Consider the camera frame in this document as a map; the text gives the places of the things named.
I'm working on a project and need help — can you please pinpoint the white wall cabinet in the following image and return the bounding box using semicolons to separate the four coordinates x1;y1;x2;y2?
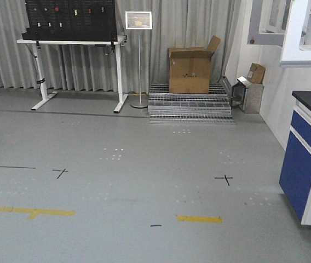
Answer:
247;0;311;67

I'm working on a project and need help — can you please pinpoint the sign stand with frame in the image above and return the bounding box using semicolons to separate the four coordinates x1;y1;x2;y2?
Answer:
125;11;153;108

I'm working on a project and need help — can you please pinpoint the blue lab cabinet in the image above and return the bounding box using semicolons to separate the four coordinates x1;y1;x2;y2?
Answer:
279;91;311;226

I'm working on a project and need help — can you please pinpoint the metal box with door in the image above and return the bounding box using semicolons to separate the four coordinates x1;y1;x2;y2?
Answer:
230;76;264;114

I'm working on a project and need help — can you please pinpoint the white standing desk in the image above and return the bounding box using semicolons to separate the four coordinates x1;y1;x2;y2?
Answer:
16;35;128;113

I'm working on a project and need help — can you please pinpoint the large cardboard box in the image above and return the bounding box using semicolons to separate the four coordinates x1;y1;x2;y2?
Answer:
168;35;221;94

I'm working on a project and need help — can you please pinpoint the black pegboard panel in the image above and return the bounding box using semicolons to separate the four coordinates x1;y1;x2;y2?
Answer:
22;0;117;42

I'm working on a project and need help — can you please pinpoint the stack of metal grates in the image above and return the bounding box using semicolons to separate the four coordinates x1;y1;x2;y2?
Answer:
148;83;235;125

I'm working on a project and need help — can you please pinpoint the grey curtain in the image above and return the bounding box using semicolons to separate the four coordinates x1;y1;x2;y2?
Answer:
0;1;244;92

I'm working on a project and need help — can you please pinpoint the small cardboard box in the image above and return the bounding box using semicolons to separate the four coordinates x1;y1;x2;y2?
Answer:
247;63;266;84

